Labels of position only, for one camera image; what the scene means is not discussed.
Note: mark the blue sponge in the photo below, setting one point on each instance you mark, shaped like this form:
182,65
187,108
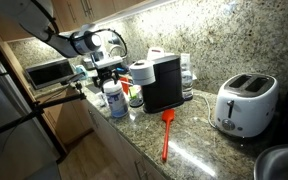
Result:
122,70

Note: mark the white Lysol wipes canister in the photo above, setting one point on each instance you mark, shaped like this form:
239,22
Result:
116,101

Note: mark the black and white coffee machine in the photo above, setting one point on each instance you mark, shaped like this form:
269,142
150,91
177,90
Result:
164,83

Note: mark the chrome sink faucet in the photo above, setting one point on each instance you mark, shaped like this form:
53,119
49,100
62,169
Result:
117,49

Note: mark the white two-slot toaster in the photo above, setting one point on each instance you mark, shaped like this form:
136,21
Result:
247,106

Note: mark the wooden base cabinets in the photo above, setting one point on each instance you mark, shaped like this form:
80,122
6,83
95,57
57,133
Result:
117,150

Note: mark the teal sponge holder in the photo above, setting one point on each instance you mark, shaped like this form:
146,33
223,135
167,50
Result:
81,71

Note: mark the clear glass cup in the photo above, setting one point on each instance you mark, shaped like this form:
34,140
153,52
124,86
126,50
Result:
136,91

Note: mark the pink-topped white appliance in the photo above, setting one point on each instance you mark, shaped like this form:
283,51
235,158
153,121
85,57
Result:
155,53

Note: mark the round slotted drip tray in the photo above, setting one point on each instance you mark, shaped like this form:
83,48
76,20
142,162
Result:
136,102

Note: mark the black camera tripod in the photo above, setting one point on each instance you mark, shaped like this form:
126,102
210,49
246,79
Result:
50,101

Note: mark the steel frying pan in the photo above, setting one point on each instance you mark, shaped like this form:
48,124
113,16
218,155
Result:
280,163

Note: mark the white plastic bag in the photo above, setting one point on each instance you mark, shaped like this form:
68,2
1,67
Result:
100,99

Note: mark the wooden wall cabinets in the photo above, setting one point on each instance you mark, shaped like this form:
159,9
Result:
117,5

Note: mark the red silicone spatula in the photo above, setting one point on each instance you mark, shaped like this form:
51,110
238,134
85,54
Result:
168,116

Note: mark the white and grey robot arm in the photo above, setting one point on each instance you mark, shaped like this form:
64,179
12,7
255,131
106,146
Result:
60,43

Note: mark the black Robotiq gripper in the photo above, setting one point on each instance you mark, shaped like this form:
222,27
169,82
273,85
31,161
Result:
108,72

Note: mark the clear plastic water bottle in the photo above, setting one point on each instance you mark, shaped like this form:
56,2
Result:
186,76

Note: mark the stainless steel fridge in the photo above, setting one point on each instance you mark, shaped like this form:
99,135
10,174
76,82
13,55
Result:
10,133

